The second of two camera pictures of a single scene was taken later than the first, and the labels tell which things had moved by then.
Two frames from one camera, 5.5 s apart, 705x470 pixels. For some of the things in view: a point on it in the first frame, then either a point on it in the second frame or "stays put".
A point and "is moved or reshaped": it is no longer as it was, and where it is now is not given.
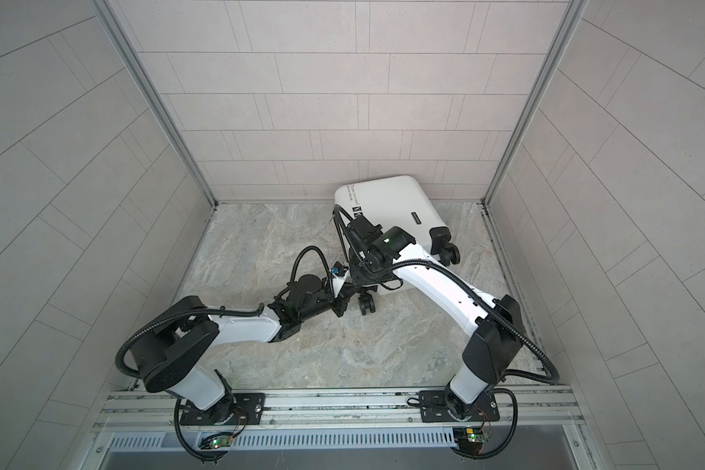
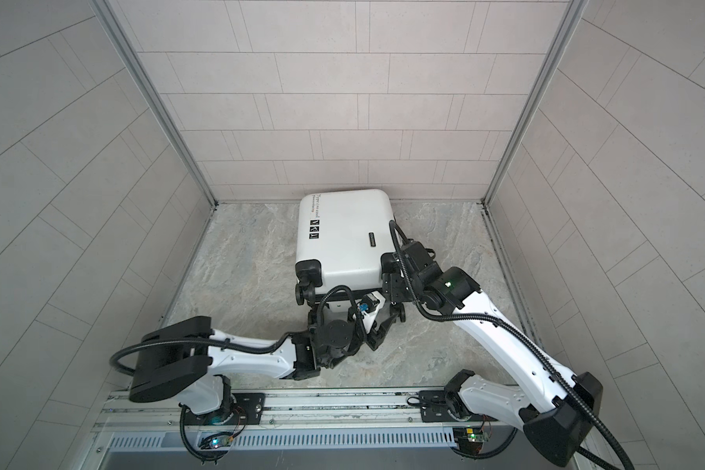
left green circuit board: x=219 y=443 stays put
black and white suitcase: x=397 y=202 is moved or reshaped
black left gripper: x=342 y=302 -> x=378 y=337
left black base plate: x=234 y=409 stays put
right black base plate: x=433 y=408 stays put
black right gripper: x=356 y=275 -> x=390 y=282
